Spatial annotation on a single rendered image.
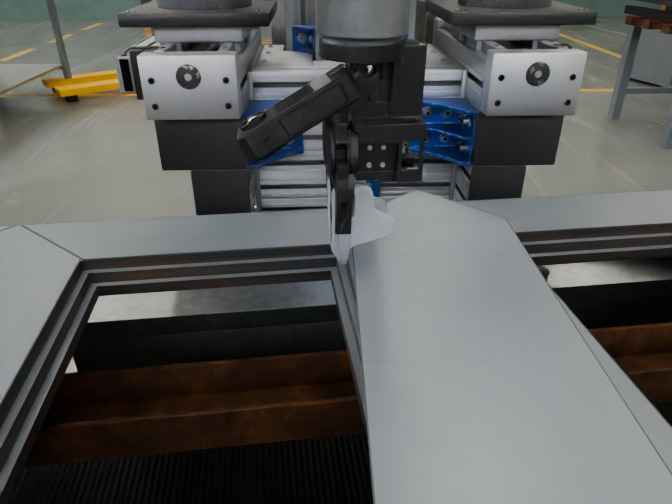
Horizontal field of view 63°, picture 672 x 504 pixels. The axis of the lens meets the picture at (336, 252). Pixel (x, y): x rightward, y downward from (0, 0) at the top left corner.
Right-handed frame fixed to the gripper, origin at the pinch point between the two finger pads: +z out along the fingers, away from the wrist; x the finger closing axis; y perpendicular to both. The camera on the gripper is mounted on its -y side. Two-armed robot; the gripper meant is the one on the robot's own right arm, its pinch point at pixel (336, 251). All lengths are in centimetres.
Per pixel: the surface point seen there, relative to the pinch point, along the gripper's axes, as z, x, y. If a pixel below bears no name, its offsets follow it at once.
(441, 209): 0.6, 9.7, 13.9
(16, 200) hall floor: 86, 225, -133
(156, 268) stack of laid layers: 2.0, 2.4, -18.1
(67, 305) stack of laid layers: 2.1, -3.3, -25.2
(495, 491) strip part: 0.7, -28.0, 5.7
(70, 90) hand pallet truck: 76, 423, -160
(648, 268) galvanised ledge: 18, 20, 52
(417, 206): 0.6, 11.0, 11.3
